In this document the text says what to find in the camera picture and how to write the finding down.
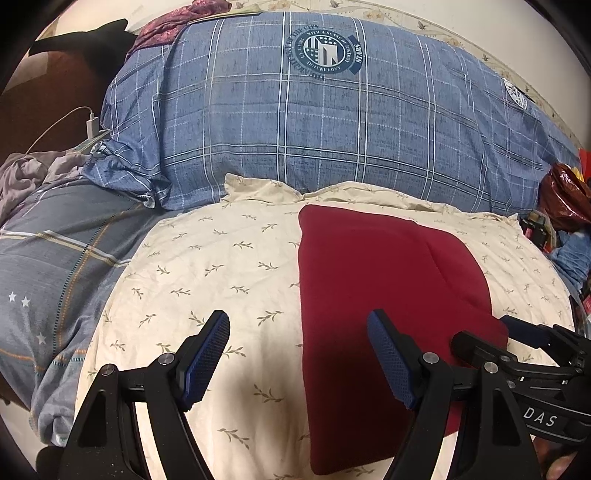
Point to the blue cloth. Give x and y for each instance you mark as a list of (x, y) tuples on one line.
[(575, 254)]

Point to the blue plaid pillow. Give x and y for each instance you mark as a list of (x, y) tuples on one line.
[(277, 115)]

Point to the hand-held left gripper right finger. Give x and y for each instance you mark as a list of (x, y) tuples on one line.
[(392, 360)]

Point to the maroon patterned cloth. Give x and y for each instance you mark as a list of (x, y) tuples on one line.
[(184, 21)]

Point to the cream leaf-print pillow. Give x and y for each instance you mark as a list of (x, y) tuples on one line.
[(207, 258)]

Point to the red plastic bag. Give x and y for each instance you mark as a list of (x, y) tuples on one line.
[(563, 194)]

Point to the black cloth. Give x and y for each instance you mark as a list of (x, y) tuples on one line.
[(92, 39)]

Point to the white charger plug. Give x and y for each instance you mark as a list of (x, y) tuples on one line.
[(91, 125)]

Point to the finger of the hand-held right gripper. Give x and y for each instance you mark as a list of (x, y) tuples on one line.
[(475, 346), (519, 325)]

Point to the white power strip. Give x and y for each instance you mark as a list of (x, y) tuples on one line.
[(94, 141)]

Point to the crumpled grey cloth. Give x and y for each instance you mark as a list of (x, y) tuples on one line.
[(27, 175)]

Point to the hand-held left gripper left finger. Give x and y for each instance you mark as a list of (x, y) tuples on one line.
[(207, 355)]

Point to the grey-blue striped bedsheet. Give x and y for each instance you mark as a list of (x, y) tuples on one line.
[(55, 258)]

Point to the black device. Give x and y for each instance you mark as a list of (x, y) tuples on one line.
[(535, 230)]

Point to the dark red garment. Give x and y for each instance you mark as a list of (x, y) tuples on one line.
[(369, 258)]

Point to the dark brown wooden furniture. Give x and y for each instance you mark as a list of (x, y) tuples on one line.
[(46, 92)]

